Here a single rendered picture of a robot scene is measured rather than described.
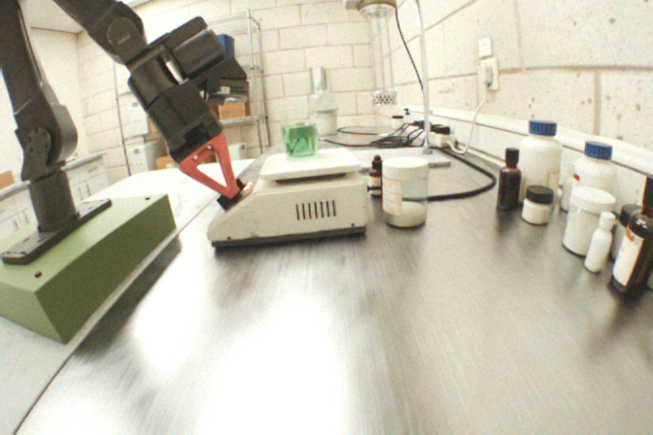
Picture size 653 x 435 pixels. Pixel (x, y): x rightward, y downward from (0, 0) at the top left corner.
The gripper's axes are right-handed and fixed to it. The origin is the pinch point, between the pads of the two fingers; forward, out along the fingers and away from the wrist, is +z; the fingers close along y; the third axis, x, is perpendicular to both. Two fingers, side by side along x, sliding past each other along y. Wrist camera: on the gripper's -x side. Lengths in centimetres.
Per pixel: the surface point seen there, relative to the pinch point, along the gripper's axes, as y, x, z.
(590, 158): -31.3, -28.9, 19.1
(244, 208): -4.2, 0.6, 2.2
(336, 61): 173, -174, -17
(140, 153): 250, 9, -58
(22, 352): -11.2, 29.5, -3.9
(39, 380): -15.3, 26.8, -1.4
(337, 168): -9.4, -9.5, 4.7
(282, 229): -5.2, -1.1, 6.9
